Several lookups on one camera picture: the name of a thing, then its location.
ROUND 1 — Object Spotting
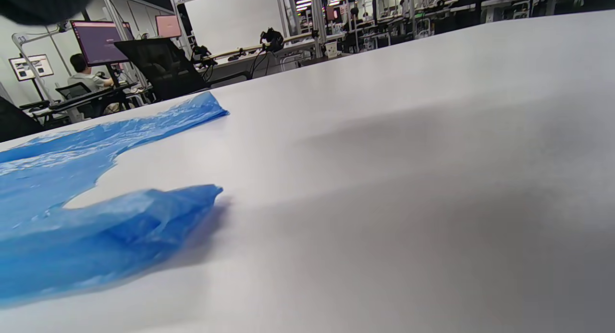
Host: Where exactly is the person's right hand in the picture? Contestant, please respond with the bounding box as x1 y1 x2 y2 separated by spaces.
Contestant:
0 0 99 26

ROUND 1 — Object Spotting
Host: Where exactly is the blue plastic bag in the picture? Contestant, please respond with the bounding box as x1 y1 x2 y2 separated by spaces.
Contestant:
0 91 230 307

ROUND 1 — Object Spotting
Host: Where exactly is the purple screen monitor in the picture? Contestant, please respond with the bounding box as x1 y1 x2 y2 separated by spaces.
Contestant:
71 21 134 67

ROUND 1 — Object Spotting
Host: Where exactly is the black mesh office chair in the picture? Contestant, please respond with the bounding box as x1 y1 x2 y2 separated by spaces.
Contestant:
114 37 210 102
0 97 45 142

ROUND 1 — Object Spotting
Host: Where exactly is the pink screen monitor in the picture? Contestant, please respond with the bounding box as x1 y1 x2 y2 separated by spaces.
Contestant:
155 14 182 38

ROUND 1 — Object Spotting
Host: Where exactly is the white board panel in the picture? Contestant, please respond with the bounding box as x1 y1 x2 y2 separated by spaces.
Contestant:
185 0 289 55

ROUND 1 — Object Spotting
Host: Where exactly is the black device on desk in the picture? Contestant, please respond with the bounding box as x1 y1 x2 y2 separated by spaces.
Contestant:
259 28 285 52

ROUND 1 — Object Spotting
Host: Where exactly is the framed wall picture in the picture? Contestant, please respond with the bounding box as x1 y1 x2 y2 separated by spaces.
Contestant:
9 54 54 81

